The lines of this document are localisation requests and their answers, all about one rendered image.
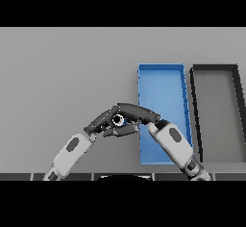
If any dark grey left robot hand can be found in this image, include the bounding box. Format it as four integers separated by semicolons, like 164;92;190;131
83;106;120;138

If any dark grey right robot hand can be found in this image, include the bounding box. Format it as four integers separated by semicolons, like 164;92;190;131
102;102;169;139

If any blue bin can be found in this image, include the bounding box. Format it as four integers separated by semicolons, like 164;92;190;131
137;63;194;165

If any dark grey bin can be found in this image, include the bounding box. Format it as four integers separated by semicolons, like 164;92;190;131
189;63;246;164

